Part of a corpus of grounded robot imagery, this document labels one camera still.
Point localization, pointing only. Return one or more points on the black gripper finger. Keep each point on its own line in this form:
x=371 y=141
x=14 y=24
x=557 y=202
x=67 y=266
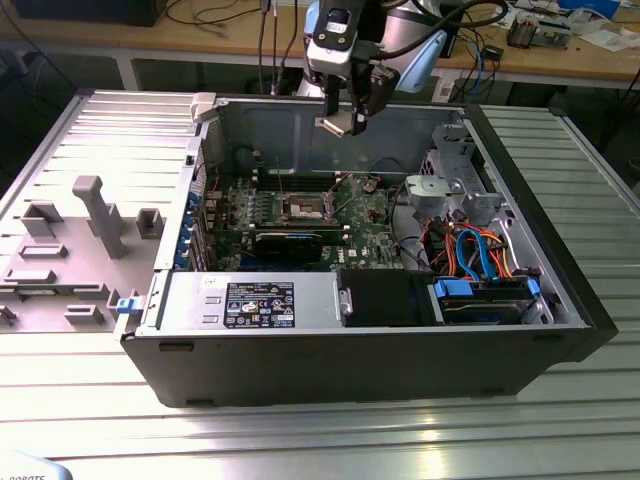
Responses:
x=332 y=97
x=361 y=120

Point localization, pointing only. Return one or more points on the silver topped CPU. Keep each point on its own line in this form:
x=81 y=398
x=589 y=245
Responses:
x=335 y=125

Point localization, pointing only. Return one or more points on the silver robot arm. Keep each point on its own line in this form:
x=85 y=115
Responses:
x=405 y=30

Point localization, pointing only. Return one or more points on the CPU socket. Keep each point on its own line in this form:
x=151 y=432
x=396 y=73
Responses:
x=300 y=207

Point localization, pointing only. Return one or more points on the round coin battery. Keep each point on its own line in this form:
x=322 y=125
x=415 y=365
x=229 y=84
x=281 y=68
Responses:
x=370 y=186

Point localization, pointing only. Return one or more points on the black upright box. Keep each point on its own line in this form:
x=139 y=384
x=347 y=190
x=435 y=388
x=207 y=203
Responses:
x=456 y=42

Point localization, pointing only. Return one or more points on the silver metal drive cage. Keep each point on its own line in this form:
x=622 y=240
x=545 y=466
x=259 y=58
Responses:
x=450 y=185

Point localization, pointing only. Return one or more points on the green motherboard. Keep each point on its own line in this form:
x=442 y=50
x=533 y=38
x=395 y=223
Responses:
x=372 y=235

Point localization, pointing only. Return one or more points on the small black adapter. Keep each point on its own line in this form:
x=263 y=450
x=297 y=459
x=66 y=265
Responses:
x=493 y=52

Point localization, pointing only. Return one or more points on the wooden workbench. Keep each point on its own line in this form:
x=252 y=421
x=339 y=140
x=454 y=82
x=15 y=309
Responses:
x=200 y=42

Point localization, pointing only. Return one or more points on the copper heat sink cooler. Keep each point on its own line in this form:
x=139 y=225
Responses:
x=522 y=32

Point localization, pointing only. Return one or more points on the blue expansion card latch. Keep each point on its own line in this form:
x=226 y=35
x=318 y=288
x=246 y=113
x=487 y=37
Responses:
x=194 y=201
x=185 y=239
x=189 y=220
x=181 y=257

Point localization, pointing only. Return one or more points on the black plastic shroud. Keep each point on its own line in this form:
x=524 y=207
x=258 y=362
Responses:
x=380 y=300

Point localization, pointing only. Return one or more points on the grey metal part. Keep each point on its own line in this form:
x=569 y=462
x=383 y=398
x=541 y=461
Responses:
x=552 y=35

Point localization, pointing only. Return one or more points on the hard disk in blue carrier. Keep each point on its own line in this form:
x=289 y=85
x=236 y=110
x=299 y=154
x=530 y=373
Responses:
x=480 y=310

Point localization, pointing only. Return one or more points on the blue cardboard box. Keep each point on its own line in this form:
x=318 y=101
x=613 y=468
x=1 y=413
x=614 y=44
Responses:
x=590 y=6

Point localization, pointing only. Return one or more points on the white paper sheets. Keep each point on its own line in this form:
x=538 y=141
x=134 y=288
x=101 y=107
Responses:
x=607 y=40

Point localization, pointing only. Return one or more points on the silver power supply with label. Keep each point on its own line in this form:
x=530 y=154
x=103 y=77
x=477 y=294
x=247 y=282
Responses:
x=200 y=300

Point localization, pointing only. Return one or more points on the black and silver PC case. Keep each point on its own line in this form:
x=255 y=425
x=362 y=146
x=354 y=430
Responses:
x=350 y=370

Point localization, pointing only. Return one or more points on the black computer case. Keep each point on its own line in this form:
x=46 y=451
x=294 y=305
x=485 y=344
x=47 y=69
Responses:
x=90 y=12

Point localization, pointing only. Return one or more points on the blue plastic case latch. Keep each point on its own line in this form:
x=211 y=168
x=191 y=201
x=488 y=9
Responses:
x=127 y=306

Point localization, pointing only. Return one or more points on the grey parts rack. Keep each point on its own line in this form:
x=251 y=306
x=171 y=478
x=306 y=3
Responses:
x=75 y=280

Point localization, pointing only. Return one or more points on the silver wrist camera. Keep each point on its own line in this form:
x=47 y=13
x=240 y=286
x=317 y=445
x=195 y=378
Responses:
x=330 y=30

